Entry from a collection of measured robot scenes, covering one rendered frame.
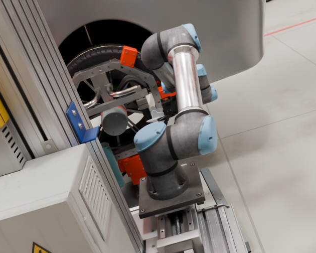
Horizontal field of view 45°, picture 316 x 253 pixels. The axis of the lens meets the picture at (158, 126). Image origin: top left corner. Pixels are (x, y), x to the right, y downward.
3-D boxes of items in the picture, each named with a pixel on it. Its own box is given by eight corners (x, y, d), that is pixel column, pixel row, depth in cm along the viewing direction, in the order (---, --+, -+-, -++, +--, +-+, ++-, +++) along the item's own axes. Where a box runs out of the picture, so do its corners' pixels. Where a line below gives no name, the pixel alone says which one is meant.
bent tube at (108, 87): (138, 80, 199) (131, 61, 195) (142, 91, 182) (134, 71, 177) (107, 92, 199) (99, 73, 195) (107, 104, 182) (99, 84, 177)
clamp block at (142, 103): (147, 101, 190) (144, 91, 188) (149, 107, 182) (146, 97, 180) (138, 104, 190) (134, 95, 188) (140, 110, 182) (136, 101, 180)
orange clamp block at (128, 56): (132, 65, 203) (136, 48, 200) (133, 68, 196) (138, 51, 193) (119, 61, 201) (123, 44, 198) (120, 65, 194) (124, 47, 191)
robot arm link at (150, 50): (132, 62, 142) (167, 100, 187) (159, 54, 139) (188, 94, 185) (128, 35, 145) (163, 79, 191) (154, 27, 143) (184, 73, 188)
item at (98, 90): (103, 93, 199) (95, 75, 195) (103, 105, 182) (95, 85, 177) (71, 105, 199) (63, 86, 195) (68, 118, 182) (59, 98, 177)
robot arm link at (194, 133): (178, 166, 125) (165, 46, 154) (223, 157, 122) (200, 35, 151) (167, 151, 116) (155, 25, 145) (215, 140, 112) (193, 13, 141)
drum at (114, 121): (129, 117, 213) (121, 94, 207) (132, 131, 193) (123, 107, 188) (106, 125, 213) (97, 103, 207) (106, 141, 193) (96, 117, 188)
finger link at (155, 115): (143, 113, 182) (160, 105, 183) (147, 123, 185) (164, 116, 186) (144, 115, 179) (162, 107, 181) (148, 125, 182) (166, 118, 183)
